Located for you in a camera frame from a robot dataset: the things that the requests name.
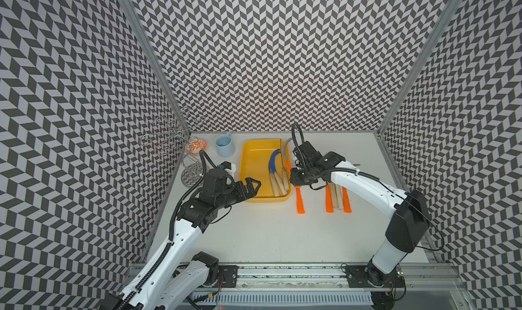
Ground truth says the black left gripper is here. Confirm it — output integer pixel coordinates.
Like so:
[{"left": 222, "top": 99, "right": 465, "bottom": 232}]
[{"left": 215, "top": 176, "right": 261, "bottom": 208}]

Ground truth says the grey sickle wooden handle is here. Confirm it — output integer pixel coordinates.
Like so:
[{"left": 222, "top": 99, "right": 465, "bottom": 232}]
[{"left": 275, "top": 150, "right": 290, "bottom": 196}]

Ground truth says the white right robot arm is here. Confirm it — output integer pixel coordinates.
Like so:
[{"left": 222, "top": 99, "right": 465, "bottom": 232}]
[{"left": 290, "top": 142, "right": 432, "bottom": 287}]

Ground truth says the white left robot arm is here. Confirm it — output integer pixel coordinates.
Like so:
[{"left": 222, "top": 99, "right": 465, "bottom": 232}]
[{"left": 99, "top": 169, "right": 262, "bottom": 309}]

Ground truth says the yellow plastic storage box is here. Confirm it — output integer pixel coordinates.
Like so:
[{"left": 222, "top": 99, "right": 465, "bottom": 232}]
[{"left": 239, "top": 139, "right": 292, "bottom": 203}]

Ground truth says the light blue ceramic cup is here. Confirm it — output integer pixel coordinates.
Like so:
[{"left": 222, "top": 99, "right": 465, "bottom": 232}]
[{"left": 214, "top": 133, "right": 236, "bottom": 158}]

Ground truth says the orange patterned white bowl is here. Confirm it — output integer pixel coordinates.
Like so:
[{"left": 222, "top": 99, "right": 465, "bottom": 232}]
[{"left": 185, "top": 136, "right": 207, "bottom": 155}]

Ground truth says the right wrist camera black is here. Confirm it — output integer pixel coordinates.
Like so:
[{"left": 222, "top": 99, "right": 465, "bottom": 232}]
[{"left": 294, "top": 141, "right": 318, "bottom": 159}]

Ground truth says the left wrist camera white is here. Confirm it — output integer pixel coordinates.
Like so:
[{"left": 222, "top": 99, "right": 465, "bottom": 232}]
[{"left": 218, "top": 161, "right": 237, "bottom": 178}]

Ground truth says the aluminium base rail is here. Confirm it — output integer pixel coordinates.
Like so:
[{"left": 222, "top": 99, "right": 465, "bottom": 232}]
[{"left": 126, "top": 262, "right": 466, "bottom": 310}]

